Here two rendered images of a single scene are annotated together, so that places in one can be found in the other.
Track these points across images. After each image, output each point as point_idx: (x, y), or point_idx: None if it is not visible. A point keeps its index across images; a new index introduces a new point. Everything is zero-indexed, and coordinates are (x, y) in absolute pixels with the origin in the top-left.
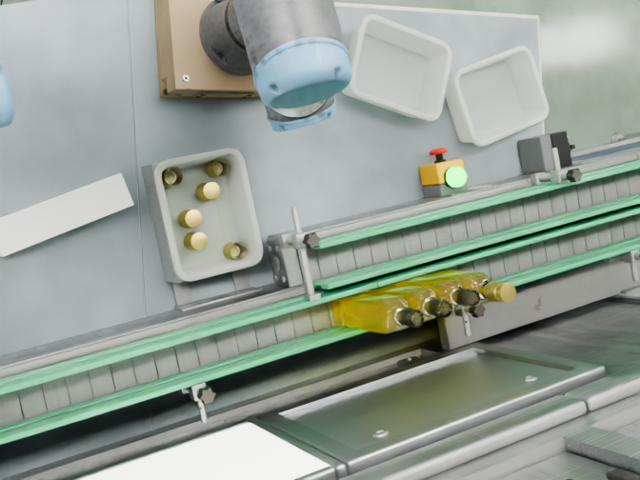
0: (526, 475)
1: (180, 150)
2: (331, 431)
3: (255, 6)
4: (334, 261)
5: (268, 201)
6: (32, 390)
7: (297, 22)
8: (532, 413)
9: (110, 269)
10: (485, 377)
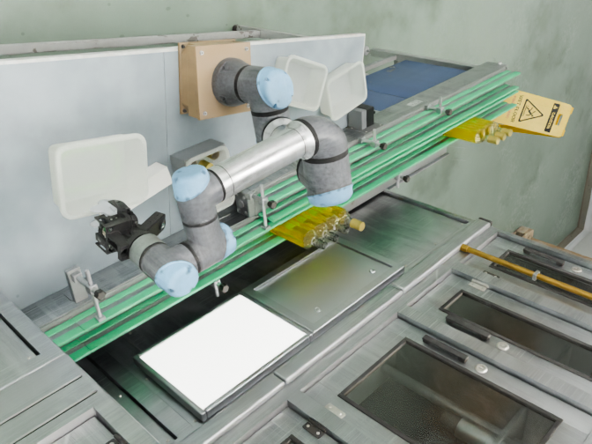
0: (386, 333)
1: (188, 141)
2: (290, 306)
3: (321, 172)
4: None
5: None
6: None
7: (339, 181)
8: (382, 299)
9: (153, 212)
10: (349, 267)
